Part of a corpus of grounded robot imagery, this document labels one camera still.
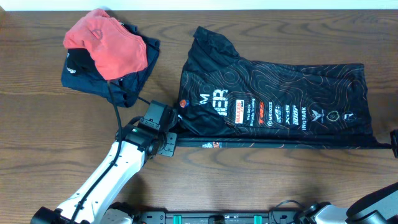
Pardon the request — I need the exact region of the black printed cycling jersey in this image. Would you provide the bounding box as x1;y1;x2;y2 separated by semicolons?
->
175;27;384;149

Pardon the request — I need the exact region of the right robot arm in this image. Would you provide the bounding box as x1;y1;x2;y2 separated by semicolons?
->
293;129;397;223

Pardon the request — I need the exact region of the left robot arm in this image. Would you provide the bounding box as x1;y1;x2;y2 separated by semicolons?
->
30;117;177;224

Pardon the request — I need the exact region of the red folded shirt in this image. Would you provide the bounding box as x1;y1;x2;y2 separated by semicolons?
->
63;9;148;80

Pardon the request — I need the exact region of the navy folded garment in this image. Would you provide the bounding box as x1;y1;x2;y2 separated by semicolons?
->
61;24;160;108

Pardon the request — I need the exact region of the left black cable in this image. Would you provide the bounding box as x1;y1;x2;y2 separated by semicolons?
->
68;80;153;224

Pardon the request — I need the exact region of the black cable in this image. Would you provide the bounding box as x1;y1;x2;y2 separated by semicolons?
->
68;80;153;224
269;199;308;224

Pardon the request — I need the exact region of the right black cable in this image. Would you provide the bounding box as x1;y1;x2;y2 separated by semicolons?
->
269;199;308;224

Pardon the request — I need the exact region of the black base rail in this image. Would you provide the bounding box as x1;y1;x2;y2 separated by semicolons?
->
133;210;300;224

